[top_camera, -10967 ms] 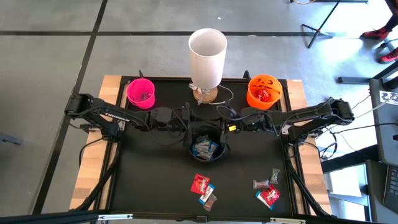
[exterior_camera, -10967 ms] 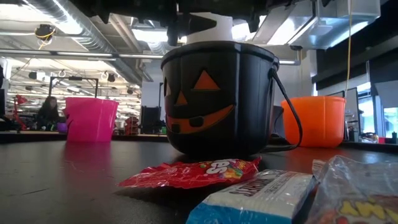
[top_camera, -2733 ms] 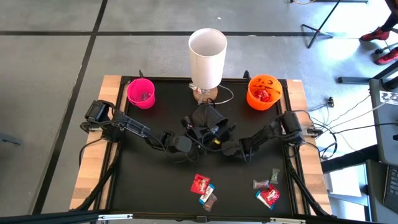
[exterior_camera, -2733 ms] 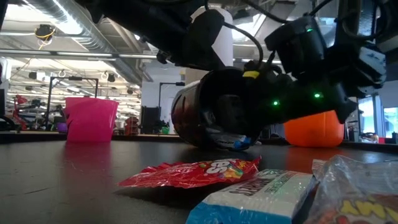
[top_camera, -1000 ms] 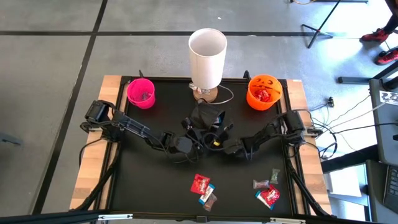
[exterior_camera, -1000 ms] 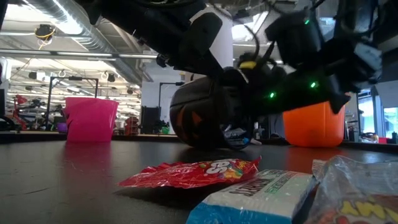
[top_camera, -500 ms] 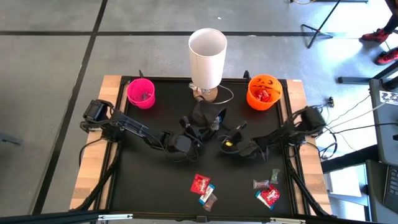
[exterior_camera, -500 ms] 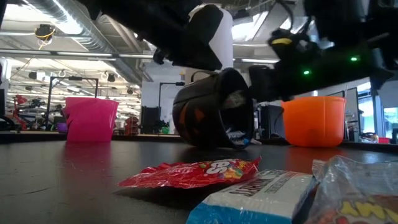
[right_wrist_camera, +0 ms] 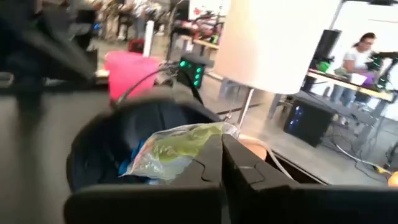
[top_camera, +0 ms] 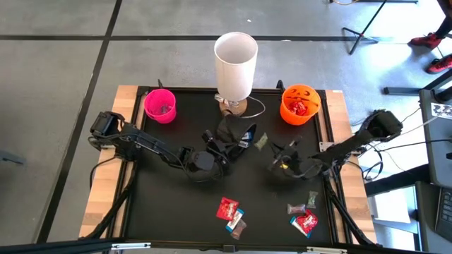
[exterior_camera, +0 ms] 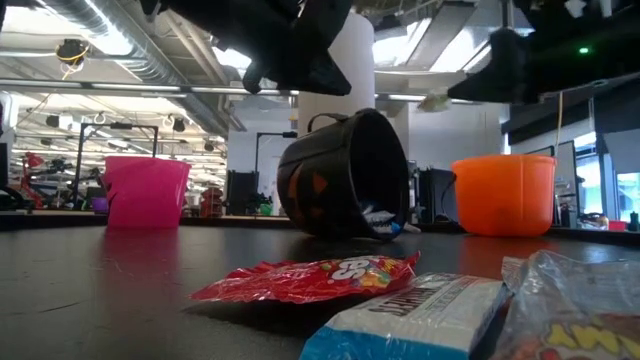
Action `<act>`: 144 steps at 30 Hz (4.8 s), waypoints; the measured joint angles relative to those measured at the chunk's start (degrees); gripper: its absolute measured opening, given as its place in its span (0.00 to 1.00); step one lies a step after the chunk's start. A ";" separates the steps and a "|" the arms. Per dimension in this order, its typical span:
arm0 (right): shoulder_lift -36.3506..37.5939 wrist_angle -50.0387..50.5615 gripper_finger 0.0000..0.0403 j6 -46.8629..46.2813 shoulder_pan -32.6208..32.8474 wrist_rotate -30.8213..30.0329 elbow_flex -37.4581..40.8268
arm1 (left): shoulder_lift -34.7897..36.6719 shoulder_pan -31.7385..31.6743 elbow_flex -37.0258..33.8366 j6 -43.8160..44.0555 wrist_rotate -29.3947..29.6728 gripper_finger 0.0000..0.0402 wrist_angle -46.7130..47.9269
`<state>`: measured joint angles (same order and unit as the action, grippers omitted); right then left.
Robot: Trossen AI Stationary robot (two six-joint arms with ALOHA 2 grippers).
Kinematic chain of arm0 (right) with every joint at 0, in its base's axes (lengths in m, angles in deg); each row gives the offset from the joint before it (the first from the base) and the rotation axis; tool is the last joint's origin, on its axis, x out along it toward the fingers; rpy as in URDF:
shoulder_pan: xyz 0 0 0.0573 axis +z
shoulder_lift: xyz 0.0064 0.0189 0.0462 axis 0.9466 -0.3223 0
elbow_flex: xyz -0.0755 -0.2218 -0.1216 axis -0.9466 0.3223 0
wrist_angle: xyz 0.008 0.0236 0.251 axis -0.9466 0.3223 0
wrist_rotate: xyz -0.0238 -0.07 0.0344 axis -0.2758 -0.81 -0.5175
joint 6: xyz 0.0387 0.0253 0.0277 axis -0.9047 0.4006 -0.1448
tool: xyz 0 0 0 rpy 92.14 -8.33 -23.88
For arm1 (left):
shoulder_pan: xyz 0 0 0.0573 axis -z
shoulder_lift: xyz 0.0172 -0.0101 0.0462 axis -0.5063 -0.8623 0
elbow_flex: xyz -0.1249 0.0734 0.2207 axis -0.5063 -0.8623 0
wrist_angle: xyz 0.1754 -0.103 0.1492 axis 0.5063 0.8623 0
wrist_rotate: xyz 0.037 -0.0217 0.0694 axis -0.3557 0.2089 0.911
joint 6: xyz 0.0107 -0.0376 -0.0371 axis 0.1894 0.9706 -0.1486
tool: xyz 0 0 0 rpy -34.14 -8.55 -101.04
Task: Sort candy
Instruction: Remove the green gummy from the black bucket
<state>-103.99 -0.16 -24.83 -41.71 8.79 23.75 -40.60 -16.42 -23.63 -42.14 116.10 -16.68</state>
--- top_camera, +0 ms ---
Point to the orange pumpkin bucket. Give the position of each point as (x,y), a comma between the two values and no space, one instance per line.
(286,114)

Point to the black pumpkin bucket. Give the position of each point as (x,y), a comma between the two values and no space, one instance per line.
(231,128)

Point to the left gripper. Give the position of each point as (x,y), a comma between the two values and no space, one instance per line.
(212,162)

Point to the pink plastic bucket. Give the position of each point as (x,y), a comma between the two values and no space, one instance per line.
(152,116)

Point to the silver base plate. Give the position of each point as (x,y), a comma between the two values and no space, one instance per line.
(325,147)

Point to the grey desk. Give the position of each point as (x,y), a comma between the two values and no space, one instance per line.
(434,148)

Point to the white blue Hershey's bar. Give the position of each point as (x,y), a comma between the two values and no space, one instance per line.
(247,135)
(243,144)
(293,222)
(234,221)

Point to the green candy pouch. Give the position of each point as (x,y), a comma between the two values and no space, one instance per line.
(311,199)

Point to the red shoes top right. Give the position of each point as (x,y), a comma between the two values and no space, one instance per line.
(425,40)

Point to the white box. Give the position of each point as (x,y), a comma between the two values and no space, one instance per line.
(392,206)

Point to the clear brown candy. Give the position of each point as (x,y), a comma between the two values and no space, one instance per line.
(296,209)
(238,229)

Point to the dark desk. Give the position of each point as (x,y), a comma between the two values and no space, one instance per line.
(425,211)

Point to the green clear candy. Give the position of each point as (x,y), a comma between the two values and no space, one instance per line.
(261,141)

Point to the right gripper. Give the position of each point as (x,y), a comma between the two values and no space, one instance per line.
(293,164)

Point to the white table lamp wood base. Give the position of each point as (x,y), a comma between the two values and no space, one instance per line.
(234,70)

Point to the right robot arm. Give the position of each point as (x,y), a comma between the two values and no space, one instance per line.
(346,148)

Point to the clear red candy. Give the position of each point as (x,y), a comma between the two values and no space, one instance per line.
(164,108)

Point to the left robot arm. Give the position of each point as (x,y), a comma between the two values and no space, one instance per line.
(148,143)

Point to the black floor stand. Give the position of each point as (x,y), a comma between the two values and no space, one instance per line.
(360,35)

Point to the grey floor object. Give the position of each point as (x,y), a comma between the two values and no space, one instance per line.
(10,157)

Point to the black table mat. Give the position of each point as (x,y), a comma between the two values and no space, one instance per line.
(176,211)

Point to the white patterned paper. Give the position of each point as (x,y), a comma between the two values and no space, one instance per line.
(441,111)

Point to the red candy pack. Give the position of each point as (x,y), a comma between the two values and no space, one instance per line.
(226,209)
(292,107)
(302,107)
(307,221)

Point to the computer keyboard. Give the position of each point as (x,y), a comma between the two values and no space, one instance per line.
(445,215)

